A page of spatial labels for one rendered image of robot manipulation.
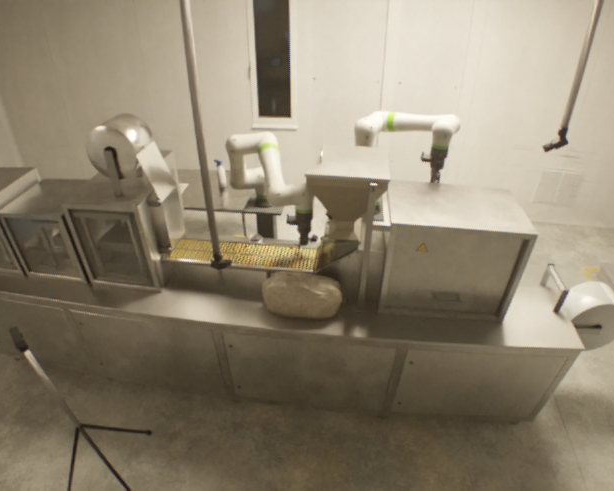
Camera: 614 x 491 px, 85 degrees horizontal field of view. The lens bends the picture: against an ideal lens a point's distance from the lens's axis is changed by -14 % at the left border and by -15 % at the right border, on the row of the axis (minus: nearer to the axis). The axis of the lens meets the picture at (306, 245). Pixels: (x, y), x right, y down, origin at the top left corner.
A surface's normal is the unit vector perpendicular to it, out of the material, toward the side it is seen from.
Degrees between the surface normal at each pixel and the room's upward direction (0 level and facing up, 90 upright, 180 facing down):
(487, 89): 90
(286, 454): 0
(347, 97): 90
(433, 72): 90
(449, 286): 90
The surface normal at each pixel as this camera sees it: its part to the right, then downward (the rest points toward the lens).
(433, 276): -0.13, 0.57
